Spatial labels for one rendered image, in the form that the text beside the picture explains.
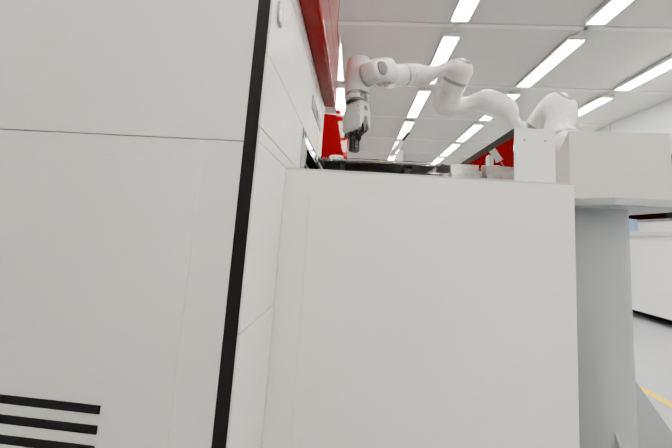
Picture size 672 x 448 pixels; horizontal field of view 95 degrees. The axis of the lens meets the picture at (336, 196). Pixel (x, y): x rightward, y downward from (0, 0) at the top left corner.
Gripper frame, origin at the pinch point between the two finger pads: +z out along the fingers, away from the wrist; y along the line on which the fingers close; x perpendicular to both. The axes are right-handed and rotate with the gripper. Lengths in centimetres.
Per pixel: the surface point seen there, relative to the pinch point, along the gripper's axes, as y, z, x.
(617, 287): -58, 39, -47
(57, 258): -13, 37, 71
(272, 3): -32, -9, 47
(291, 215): -18.9, 26.6, 32.7
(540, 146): -52, 6, -14
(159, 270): -24, 37, 58
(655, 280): -26, 56, -374
